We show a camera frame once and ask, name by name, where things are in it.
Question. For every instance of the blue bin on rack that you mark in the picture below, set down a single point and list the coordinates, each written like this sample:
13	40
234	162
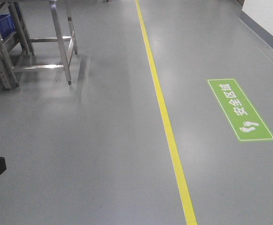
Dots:
7	25

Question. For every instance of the stainless steel table frame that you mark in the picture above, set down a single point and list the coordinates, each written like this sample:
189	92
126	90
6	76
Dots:
19	43

